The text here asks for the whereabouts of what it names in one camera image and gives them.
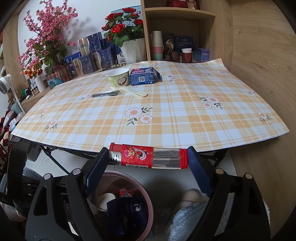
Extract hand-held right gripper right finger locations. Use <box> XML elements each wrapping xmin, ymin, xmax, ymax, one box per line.
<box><xmin>187</xmin><ymin>146</ymin><xmax>271</xmax><ymax>241</ymax></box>

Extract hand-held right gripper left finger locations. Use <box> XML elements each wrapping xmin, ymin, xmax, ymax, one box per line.
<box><xmin>24</xmin><ymin>147</ymin><xmax>109</xmax><ymax>241</ymax></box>

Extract cream round lid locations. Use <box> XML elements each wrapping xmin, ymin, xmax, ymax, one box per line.
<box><xmin>97</xmin><ymin>193</ymin><xmax>116</xmax><ymax>211</ymax></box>

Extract maroon plastic bin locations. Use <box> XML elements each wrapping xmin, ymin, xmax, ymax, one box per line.
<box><xmin>88</xmin><ymin>170</ymin><xmax>154</xmax><ymax>241</ymax></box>

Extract red lighter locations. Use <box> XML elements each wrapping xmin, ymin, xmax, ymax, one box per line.
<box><xmin>109</xmin><ymin>142</ymin><xmax>188</xmax><ymax>169</ymax></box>

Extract large blue coffee box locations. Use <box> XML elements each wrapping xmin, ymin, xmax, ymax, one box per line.
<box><xmin>107</xmin><ymin>197</ymin><xmax>148</xmax><ymax>241</ymax></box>

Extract green white paper cup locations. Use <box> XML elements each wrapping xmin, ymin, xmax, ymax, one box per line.
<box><xmin>106</xmin><ymin>68</ymin><xmax>130</xmax><ymax>88</ymax></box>

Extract small blue carton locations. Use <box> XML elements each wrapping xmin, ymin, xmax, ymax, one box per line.
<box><xmin>129</xmin><ymin>67</ymin><xmax>163</xmax><ymax>86</ymax></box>

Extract beige slipper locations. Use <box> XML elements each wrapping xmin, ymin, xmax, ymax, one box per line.
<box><xmin>176</xmin><ymin>189</ymin><xmax>201</xmax><ymax>209</ymax></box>

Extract red white patterned blanket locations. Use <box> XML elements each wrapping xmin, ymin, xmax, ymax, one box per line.
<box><xmin>0</xmin><ymin>109</ymin><xmax>16</xmax><ymax>163</ymax></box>

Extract person's right fluffy trouser leg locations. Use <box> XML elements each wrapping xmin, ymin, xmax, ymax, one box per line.
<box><xmin>165</xmin><ymin>199</ymin><xmax>271</xmax><ymax>241</ymax></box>

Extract yellow plaid floral tablecloth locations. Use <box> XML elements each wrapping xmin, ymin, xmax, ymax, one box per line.
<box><xmin>10</xmin><ymin>58</ymin><xmax>290</xmax><ymax>154</ymax></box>

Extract wooden low cabinet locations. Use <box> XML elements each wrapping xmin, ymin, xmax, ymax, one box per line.
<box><xmin>20</xmin><ymin>88</ymin><xmax>50</xmax><ymax>112</ymax></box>

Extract row of small brown bottles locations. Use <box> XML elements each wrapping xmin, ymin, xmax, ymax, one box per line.
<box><xmin>29</xmin><ymin>80</ymin><xmax>38</xmax><ymax>96</ymax></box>

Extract white stand fan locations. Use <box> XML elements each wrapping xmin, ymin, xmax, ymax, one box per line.
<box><xmin>0</xmin><ymin>74</ymin><xmax>26</xmax><ymax>114</ymax></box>

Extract white bottle vase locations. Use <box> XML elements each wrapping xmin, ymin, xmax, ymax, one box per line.
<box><xmin>34</xmin><ymin>74</ymin><xmax>47</xmax><ymax>93</ymax></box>

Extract cream plastic spoon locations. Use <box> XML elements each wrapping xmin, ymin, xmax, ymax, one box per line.
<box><xmin>120</xmin><ymin>86</ymin><xmax>148</xmax><ymax>98</ymax></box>

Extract orange artificial flowers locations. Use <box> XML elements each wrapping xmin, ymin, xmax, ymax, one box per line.
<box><xmin>24</xmin><ymin>62</ymin><xmax>43</xmax><ymax>79</ymax></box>

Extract floral tin box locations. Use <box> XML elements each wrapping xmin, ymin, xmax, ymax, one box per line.
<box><xmin>46</xmin><ymin>65</ymin><xmax>74</xmax><ymax>90</ymax></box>

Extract blue patterned silver gift box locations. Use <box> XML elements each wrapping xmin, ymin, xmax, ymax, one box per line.
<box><xmin>77</xmin><ymin>32</ymin><xmax>103</xmax><ymax>56</ymax></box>
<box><xmin>71</xmin><ymin>55</ymin><xmax>94</xmax><ymax>76</ymax></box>
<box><xmin>92</xmin><ymin>48</ymin><xmax>114</xmax><ymax>69</ymax></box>

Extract red cup with white lid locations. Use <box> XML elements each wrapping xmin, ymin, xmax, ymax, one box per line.
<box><xmin>181</xmin><ymin>48</ymin><xmax>193</xmax><ymax>63</ymax></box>

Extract purple blue box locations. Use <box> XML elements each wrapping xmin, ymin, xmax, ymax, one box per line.
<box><xmin>193</xmin><ymin>47</ymin><xmax>211</xmax><ymax>63</ymax></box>

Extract blue box with white label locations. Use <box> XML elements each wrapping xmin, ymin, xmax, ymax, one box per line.
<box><xmin>115</xmin><ymin>44</ymin><xmax>127</xmax><ymax>65</ymax></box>

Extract flat blue box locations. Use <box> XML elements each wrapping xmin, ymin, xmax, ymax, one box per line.
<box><xmin>64</xmin><ymin>51</ymin><xmax>81</xmax><ymax>64</ymax></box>

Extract narrow wooden bookshelf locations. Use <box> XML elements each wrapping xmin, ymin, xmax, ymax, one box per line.
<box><xmin>0</xmin><ymin>19</ymin><xmax>26</xmax><ymax>77</ymax></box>

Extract white faceted vase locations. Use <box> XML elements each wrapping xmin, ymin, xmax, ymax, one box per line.
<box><xmin>120</xmin><ymin>38</ymin><xmax>146</xmax><ymax>65</ymax></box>

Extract blue text box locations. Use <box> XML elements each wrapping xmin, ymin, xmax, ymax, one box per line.
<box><xmin>174</xmin><ymin>35</ymin><xmax>194</xmax><ymax>52</ymax></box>

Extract stack of pastel cups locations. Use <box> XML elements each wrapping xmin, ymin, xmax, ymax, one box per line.
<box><xmin>151</xmin><ymin>31</ymin><xmax>164</xmax><ymax>61</ymax></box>

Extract dark illustrated box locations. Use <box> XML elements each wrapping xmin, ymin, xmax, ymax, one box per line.
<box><xmin>162</xmin><ymin>33</ymin><xmax>175</xmax><ymax>59</ymax></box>

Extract pink blossom artificial plant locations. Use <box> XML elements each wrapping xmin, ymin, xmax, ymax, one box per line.
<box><xmin>16</xmin><ymin>0</ymin><xmax>78</xmax><ymax>75</ymax></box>

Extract red rose artificial plant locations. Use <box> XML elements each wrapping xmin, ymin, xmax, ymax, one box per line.
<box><xmin>102</xmin><ymin>7</ymin><xmax>145</xmax><ymax>47</ymax></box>

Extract wooden shelf unit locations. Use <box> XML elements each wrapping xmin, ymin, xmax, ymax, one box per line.
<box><xmin>140</xmin><ymin>0</ymin><xmax>234</xmax><ymax>64</ymax></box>

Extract large pale blue box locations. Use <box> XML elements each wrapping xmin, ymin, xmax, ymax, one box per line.
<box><xmin>111</xmin><ymin>5</ymin><xmax>142</xmax><ymax>16</ymax></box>

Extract red gift basket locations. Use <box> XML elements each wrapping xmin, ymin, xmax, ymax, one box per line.
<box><xmin>165</xmin><ymin>0</ymin><xmax>188</xmax><ymax>8</ymax></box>

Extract black folding table frame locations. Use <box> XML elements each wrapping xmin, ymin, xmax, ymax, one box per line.
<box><xmin>39</xmin><ymin>144</ymin><xmax>229</xmax><ymax>176</ymax></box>

